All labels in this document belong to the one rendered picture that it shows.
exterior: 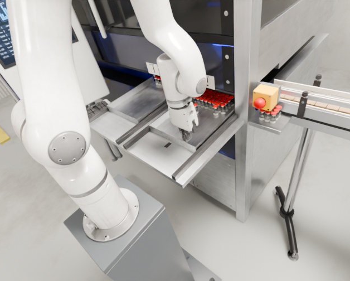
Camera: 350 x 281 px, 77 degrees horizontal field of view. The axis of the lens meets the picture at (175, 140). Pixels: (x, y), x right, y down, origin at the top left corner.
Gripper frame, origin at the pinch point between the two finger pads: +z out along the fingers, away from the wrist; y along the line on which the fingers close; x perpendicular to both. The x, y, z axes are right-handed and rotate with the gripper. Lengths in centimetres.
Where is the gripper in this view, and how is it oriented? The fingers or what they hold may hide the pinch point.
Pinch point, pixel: (186, 136)
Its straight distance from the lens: 84.8
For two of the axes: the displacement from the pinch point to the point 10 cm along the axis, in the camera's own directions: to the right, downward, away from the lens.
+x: -6.6, 5.9, -4.7
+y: -7.3, -3.5, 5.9
